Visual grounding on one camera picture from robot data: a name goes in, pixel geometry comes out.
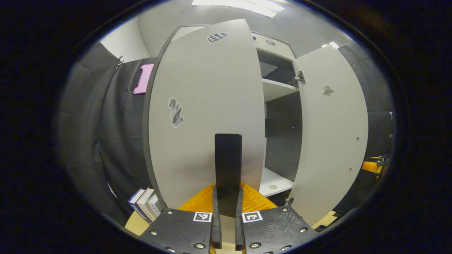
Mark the long ceiling light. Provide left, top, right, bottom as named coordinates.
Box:
left=191, top=0, right=285, bottom=18

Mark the white cabinet shelf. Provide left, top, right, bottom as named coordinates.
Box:
left=260, top=167, right=294, bottom=197
left=262, top=78, right=299, bottom=102

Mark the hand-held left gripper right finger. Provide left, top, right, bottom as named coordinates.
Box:
left=235, top=182, right=319, bottom=254

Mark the grey cabinet door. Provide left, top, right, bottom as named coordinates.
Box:
left=288, top=44, right=369, bottom=227
left=143, top=18, right=266, bottom=212

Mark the dark blue spine book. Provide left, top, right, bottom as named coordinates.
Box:
left=128, top=188, right=153, bottom=223

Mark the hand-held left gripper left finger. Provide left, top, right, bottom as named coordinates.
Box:
left=139, top=183, right=223, bottom=254

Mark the black door handle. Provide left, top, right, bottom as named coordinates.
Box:
left=214, top=133, right=243, bottom=218

